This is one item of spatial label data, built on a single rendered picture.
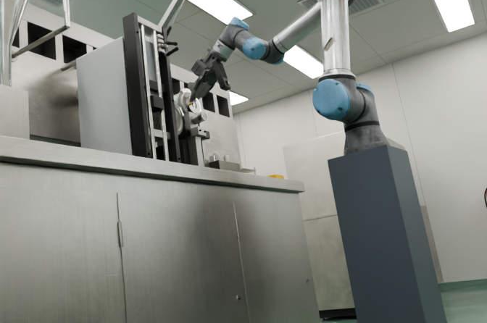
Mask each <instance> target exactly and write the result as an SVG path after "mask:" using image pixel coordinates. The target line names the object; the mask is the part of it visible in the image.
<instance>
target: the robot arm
mask: <svg viewBox="0 0 487 323"><path fill-rule="evenodd" d="M355 1H356V0H318V2H317V3H316V4H314V5H313V6H312V7H310V8H309V9H308V10H307V11H306V12H305V13H304V14H302V15H301V16H300V17H298V18H297V19H296V20H294V21H293V22H292V23H291V24H290V25H289V26H288V27H286V28H285V29H284V30H282V31H281V32H280V33H279V34H277V35H276V36H275V37H274V38H273V39H272V40H270V41H269V42H268V41H264V40H262V39H261V38H258V37H256V36H254V35H252V34H251V33H250V32H249V31H248V29H249V25H247V24H246V23H245V22H244V21H242V20H241V19H239V18H238V17H233V18H232V19H231V21H230V22H229V23H228V24H227V26H226V28H225V29H224V31H223V32H222V34H221V36H220V37H219V38H218V40H217V42H216V44H215V45H214V46H213V49H211V48H208V49H207V51H208V52H209V53H208V54H207V56H206V57H205V59H203V58H201V59H197V61H196V63H195V64H194V66H193V67H192V68H191V70H192V72H193V73H194V74H195V75H196V76H199V77H198V79H196V81H195V82H194V83H192V82H189V83H188V88H189V90H190V91H191V97H190V101H193V100H194V99H196V98H197V99H198V100H199V99H200V98H202V97H203V96H205V95H206V94H208V92H210V91H211V90H212V88H213V87H214V86H215V83H216V82H217V80H218V83H219V85H220V88H221V89H223V90H224V91H228V90H230V89H231V87H230V83H229V81H228V77H227V75H226V73H225V69H224V67H223V64H222V63H220V62H221V61H223V62H226V61H227V59H229V58H230V56H231V54H232V53H233V52H234V50H235V49H236V48H237V49H238V50H239V51H241V52H242V53H243V54H244V55H245V56H247V57H248V58H250V59H252V60H257V59H259V60H262V61H264V62H266V63H268V64H274V65H277V64H280V63H281V62H282V61H283V60H284V59H285V55H286V52H288V51H289V50H291V49H292V48H293V47H294V46H295V45H297V44H298V43H299V42H301V41H302V40H304V39H305V38H306V37H307V36H308V35H310V34H311V33H312V32H314V31H315V30H316V29H318V28H319V27H320V26H322V71H323V73H322V75H321V76H320V77H319V78H318V84H317V85H316V89H314V91H313V94H312V103H313V106H314V108H315V110H316V111H317V113H318V114H320V115H321V116H323V117H325V118H327V119H330V120H335V121H339V122H342V123H343V126H344V132H345V136H346V137H345V144H344V155H347V154H352V153H355V152H358V151H363V150H366V149H369V148H375V147H378V146H382V145H389V146H390V143H389V142H388V140H387V139H386V137H385V135H384V134H383V132H382V130H381V128H380V123H379V119H378V113H377V109H376V105H375V97H374V94H373V93H372V89H371V87H370V86H368V85H365V84H362V83H360V84H357V83H356V77H355V75H353V74H352V73H351V71H350V52H349V13H348V8H349V7H350V6H351V5H352V4H353V3H354V2H355Z"/></svg>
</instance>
